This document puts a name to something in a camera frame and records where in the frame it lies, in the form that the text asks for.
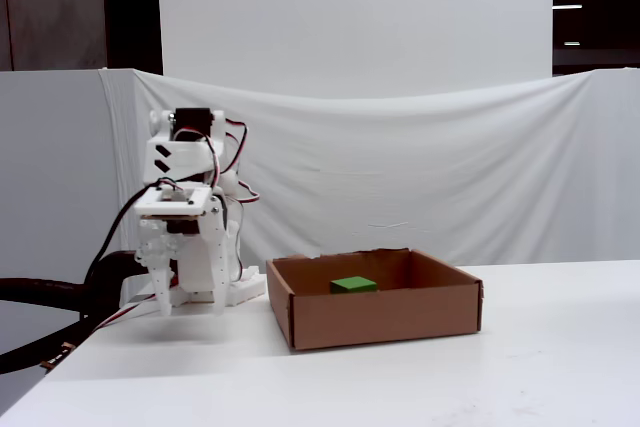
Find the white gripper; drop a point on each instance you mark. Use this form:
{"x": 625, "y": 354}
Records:
{"x": 196, "y": 269}

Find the green cube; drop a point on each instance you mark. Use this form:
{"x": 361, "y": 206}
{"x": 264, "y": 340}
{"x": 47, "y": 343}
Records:
{"x": 352, "y": 285}

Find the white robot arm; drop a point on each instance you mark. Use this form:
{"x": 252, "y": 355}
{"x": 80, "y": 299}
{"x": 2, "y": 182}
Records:
{"x": 175, "y": 157}

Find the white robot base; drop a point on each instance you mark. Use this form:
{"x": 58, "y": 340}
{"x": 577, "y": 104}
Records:
{"x": 250, "y": 287}

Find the brown cardboard box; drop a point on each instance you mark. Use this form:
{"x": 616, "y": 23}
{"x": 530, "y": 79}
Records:
{"x": 380, "y": 312}

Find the black chair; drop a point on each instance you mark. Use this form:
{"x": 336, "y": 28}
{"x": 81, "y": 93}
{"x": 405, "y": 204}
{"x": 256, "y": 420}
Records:
{"x": 40, "y": 292}

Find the white partition panel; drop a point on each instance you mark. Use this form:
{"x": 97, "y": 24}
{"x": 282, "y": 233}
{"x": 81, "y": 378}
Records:
{"x": 50, "y": 172}

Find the white draped cloth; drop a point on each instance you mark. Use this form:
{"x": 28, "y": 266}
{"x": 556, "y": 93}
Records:
{"x": 400, "y": 172}

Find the white backdrop screen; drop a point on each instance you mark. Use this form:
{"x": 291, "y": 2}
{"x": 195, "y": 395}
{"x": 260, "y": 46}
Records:
{"x": 350, "y": 17}

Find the long ceiling light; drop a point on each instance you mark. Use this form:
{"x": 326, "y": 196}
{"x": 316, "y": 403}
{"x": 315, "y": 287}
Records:
{"x": 567, "y": 7}

